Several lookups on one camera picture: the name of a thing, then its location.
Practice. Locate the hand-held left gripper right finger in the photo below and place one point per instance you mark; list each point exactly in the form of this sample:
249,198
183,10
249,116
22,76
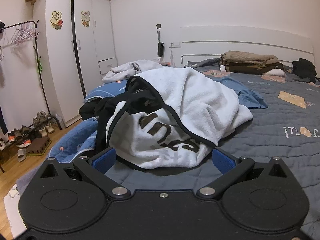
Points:
222,161

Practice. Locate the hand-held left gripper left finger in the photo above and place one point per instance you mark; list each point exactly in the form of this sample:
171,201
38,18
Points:
103,158

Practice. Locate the white blanket with black trim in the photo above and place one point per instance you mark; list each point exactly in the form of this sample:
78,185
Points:
190,110

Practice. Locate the folded khaki clothes stack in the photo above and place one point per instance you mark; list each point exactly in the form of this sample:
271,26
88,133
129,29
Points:
250,60

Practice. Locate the small black clothes heap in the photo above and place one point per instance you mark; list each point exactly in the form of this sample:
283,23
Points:
303,68

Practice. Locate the black clothes rack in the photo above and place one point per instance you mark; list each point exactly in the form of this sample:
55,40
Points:
15,25

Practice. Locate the blue printed quilt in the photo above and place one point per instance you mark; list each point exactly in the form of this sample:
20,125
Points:
72,140

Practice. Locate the grey quilted bedspread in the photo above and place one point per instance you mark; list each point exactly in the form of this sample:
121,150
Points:
275,150

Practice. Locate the brown floor box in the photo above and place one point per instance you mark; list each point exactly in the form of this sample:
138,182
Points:
38,146

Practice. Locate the blue denim shirt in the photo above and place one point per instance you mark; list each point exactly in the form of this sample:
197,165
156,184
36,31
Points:
247,97

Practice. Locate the row of shoes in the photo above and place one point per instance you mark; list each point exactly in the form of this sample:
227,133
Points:
22,135

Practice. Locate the light grey garment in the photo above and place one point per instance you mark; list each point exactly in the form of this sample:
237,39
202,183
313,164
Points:
125,71

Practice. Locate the white sock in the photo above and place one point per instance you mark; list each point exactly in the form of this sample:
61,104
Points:
222,68

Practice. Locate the white pillow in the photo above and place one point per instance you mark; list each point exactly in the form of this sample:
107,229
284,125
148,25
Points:
275,72

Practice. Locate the white floor mat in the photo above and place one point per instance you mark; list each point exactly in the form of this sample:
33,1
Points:
15,212

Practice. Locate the white wardrobe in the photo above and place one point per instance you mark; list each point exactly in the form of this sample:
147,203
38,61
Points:
62,55

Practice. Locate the small orange white box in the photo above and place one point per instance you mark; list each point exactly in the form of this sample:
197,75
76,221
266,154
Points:
168,62

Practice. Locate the white headboard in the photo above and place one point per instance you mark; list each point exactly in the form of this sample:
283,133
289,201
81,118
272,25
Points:
250,42

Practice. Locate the mouse sticker with pink bow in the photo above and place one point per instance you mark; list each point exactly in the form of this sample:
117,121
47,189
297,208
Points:
85,18

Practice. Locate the mouse sticker with red patch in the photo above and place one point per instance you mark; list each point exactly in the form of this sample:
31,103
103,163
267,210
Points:
56,20

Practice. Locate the bunch of pink hangers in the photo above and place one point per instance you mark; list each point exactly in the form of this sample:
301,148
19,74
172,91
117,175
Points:
21,33

